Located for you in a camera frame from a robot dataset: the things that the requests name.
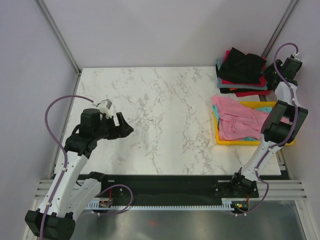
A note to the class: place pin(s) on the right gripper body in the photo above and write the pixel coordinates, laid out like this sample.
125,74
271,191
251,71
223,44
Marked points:
268,73

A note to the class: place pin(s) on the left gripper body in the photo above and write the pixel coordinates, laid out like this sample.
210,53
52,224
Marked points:
107,130

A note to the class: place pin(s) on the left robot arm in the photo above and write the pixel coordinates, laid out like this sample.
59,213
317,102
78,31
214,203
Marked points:
56,216

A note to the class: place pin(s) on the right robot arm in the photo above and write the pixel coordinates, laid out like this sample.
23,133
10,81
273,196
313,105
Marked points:
280,127

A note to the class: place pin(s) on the teal t-shirt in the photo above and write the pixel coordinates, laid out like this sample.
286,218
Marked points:
217,112

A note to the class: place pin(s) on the yellow plastic bin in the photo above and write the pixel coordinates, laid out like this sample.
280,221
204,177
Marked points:
238,142

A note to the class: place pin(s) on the folded dark red t-shirt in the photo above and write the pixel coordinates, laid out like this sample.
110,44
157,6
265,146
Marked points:
253,93

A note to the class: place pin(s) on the folded grey t-shirt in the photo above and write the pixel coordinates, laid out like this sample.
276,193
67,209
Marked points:
220,83

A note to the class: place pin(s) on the pink t-shirt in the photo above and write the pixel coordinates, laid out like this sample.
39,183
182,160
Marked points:
240,120

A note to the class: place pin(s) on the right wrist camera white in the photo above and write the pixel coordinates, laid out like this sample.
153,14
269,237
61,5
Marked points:
295,56

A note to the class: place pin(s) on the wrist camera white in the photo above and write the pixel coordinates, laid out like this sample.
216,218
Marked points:
295,56
104,107

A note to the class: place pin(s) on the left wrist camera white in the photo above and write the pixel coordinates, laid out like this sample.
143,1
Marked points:
104,107

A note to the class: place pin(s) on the right aluminium frame post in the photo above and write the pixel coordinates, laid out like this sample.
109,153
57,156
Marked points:
280,26

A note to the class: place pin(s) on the aluminium frame post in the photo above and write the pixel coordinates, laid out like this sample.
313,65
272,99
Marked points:
58,35
280,26

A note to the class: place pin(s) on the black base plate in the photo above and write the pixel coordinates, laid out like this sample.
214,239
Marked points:
174,190

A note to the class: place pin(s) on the left aluminium frame post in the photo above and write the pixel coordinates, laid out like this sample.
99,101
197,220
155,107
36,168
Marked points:
58,35

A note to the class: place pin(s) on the white cable duct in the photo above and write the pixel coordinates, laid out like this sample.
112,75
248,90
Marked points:
96,205

